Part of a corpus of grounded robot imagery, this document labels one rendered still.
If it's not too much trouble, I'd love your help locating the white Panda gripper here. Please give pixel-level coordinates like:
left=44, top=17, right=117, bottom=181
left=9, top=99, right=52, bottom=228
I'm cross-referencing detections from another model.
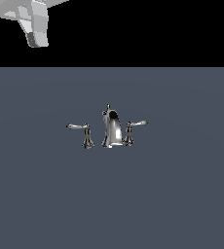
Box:
left=0, top=0, right=70, bottom=49

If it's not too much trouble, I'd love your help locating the chrome faucet spout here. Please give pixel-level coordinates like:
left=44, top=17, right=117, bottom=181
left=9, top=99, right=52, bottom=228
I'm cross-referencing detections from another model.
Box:
left=100, top=103, right=125, bottom=149

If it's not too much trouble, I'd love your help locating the chrome faucet lever handle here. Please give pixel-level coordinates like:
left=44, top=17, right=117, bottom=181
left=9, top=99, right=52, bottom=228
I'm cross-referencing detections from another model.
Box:
left=123, top=120, right=149, bottom=147
left=65, top=123, right=95, bottom=150

